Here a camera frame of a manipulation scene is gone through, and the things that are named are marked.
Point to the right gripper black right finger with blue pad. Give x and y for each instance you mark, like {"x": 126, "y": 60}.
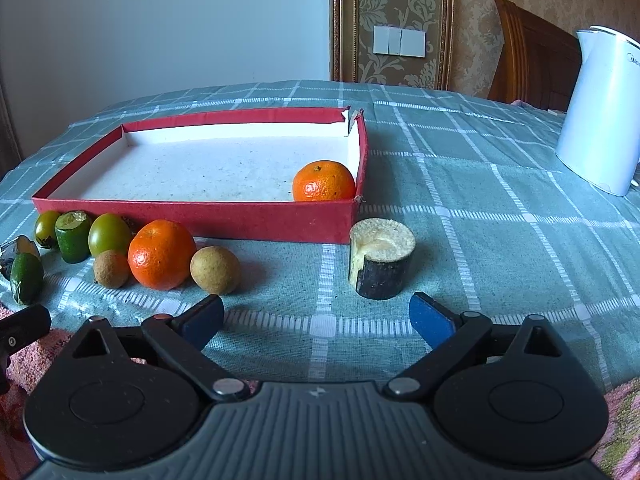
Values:
{"x": 456, "y": 341}

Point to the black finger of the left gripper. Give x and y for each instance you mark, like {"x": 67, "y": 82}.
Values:
{"x": 24, "y": 327}

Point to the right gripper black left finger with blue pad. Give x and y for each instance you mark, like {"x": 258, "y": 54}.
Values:
{"x": 179, "y": 341}

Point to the dark green small cucumber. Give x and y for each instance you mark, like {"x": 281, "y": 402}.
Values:
{"x": 26, "y": 278}

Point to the dark cut sugarcane piece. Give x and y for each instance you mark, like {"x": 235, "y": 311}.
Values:
{"x": 19, "y": 245}

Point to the dark sugarcane stub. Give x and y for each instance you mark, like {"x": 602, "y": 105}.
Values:
{"x": 380, "y": 254}

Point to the pink floral towel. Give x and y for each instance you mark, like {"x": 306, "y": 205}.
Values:
{"x": 25, "y": 371}

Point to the tan longan fruit large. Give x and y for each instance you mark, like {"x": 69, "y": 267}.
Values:
{"x": 216, "y": 270}

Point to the large orange mandarin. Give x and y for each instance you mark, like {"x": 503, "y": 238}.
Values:
{"x": 159, "y": 255}

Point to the small brown longan fruit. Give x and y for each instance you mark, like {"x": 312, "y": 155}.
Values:
{"x": 111, "y": 269}

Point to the small green fruit far left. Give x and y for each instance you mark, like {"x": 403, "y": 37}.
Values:
{"x": 45, "y": 235}

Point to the green cut cucumber piece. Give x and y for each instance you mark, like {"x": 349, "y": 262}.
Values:
{"x": 72, "y": 232}

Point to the green round fruit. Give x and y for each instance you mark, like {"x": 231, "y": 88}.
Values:
{"x": 109, "y": 232}

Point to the red shallow cardboard box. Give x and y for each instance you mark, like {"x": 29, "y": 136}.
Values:
{"x": 225, "y": 174}

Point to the orange mandarin in box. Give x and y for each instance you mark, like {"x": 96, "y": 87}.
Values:
{"x": 323, "y": 181}

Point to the white electric kettle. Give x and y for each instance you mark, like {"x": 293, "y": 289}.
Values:
{"x": 599, "y": 140}

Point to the white wall light switch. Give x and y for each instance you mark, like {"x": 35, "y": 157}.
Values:
{"x": 398, "y": 41}

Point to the gold ornate wall panel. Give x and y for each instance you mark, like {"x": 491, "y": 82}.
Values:
{"x": 355, "y": 23}

